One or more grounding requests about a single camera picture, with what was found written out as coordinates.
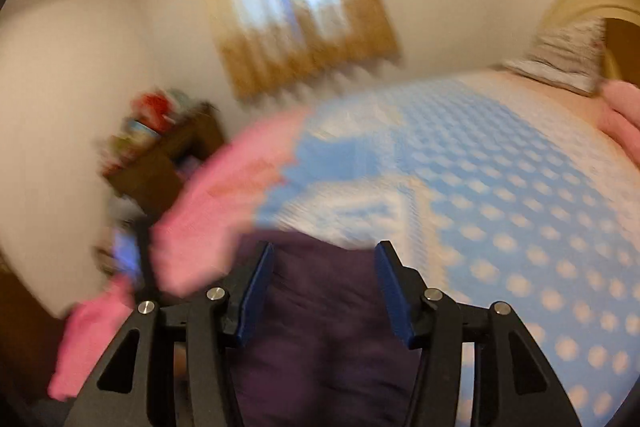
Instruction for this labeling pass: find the purple quilted winter jacket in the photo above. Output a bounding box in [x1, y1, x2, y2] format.
[232, 230, 419, 426]

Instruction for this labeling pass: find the blue pink patterned bed blanket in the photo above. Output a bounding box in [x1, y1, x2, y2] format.
[46, 68, 640, 427]

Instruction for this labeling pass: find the brown wooden desk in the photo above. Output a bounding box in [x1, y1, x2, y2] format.
[102, 103, 226, 218]

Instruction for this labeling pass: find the striped patterned pillow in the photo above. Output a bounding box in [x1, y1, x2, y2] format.
[501, 17, 606, 96]

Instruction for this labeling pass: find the cream wooden headboard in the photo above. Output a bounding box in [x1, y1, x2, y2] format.
[539, 0, 639, 86]

